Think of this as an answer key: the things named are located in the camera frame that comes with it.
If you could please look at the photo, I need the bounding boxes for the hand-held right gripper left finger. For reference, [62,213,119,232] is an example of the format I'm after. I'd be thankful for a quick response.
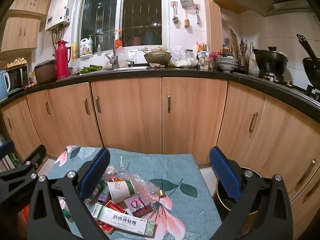
[26,147,111,240]

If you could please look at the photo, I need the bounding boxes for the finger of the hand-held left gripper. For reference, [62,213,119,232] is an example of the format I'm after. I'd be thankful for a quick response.
[0,144,47,203]
[0,140,15,162]

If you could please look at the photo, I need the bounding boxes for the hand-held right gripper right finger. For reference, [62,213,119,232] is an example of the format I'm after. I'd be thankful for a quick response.
[209,146,294,240]

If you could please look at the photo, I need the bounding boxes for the black plate with gold rim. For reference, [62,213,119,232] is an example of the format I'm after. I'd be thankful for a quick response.
[212,166,263,235]

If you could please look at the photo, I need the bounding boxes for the green sachet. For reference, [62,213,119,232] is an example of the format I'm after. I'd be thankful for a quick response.
[92,179,108,200]

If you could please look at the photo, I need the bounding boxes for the red medicine box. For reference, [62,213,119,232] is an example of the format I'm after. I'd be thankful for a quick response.
[104,200,130,212]

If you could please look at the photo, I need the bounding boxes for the clear plastic wrap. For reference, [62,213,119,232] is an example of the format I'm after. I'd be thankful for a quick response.
[107,155,165,203]

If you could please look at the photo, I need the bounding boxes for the teal floral cloth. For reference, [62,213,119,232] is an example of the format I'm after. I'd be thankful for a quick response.
[47,145,223,240]

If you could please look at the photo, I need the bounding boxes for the white cloth item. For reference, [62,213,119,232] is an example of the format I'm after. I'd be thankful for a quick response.
[91,203,157,235]

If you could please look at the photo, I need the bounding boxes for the light blue electric kettle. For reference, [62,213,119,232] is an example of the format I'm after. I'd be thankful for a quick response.
[0,70,11,102]

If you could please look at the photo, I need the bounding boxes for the microwave oven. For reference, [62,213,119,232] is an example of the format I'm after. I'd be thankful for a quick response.
[5,64,29,97]

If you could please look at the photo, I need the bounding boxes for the brown rice cooker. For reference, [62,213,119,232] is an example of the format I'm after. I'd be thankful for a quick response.
[34,59,57,83]

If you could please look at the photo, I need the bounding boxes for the tray of eggs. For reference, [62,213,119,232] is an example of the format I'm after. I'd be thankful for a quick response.
[5,58,27,68]

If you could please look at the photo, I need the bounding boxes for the green vegetables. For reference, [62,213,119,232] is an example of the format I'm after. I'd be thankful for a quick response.
[79,64,102,74]

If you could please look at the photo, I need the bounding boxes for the red thermos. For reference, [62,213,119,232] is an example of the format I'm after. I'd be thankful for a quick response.
[54,40,70,80]

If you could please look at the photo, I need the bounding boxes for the gas stove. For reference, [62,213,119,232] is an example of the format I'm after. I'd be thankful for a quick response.
[259,71,320,98]

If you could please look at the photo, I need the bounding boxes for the stack of bowls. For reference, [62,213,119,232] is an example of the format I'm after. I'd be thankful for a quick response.
[216,56,239,73]

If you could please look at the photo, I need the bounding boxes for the black kitchen countertop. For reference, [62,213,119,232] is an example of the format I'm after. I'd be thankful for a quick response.
[0,67,320,120]

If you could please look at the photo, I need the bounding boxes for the steel faucet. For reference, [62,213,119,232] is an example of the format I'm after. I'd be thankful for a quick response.
[105,39,120,70]

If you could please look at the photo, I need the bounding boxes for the white mug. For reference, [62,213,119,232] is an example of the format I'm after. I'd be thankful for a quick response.
[197,51,213,69]

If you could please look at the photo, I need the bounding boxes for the chopstick holder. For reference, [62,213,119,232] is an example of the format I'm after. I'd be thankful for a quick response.
[239,37,249,68]

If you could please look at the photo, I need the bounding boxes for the plastic bag of garlic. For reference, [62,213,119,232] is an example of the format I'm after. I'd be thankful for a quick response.
[171,45,199,67]

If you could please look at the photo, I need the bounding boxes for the black clay pot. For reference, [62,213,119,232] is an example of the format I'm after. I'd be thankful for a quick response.
[252,46,289,77]

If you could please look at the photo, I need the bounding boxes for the white detergent jug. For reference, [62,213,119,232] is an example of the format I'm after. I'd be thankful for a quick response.
[79,35,93,60]

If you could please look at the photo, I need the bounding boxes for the wooden cutting board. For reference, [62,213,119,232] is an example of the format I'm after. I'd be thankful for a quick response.
[229,27,240,58]

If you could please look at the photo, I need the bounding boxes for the white water heater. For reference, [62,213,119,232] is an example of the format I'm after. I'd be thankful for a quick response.
[45,0,77,32]

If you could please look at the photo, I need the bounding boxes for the kitchen window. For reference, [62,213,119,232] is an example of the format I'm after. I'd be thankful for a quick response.
[77,0,169,53]

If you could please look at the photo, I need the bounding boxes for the hanging peeler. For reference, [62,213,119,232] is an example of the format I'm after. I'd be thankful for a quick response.
[172,4,180,24]

